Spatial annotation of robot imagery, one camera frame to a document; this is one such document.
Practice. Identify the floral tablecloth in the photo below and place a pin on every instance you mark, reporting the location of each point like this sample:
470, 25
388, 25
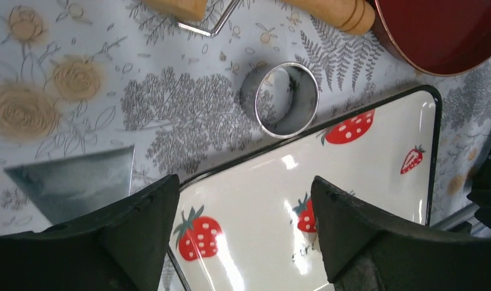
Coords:
80, 77

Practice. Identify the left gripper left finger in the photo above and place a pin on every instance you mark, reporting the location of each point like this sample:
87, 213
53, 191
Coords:
121, 246

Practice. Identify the red round lacquer tray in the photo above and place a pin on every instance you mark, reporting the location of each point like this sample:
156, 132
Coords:
440, 38

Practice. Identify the wooden dough roller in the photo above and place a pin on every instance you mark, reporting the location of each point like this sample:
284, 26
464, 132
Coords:
207, 18

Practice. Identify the strawberry print tray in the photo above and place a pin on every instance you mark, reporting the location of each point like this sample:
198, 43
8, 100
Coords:
248, 224

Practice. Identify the scraper with wooden handle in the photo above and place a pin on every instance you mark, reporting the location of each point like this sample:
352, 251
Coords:
67, 188

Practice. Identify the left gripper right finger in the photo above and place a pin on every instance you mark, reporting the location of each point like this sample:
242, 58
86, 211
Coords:
366, 248

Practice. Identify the metal ring cutter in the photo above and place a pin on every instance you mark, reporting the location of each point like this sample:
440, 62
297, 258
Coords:
282, 99

